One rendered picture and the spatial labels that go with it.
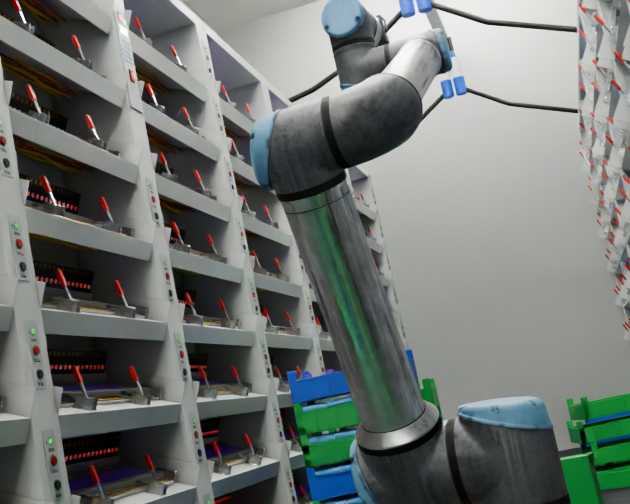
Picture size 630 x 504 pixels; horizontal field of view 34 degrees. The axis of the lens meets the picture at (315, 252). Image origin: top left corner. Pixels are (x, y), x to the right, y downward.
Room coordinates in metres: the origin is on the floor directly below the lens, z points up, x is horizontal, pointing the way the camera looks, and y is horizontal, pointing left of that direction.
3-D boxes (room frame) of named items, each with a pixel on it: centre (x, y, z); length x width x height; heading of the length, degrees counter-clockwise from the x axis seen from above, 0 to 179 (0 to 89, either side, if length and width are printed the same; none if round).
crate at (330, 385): (2.66, -0.03, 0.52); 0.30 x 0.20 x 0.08; 81
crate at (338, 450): (2.66, -0.03, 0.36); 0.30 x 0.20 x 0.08; 81
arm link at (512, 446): (1.79, -0.25, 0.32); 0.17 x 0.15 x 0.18; 72
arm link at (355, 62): (2.06, -0.18, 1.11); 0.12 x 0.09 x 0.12; 72
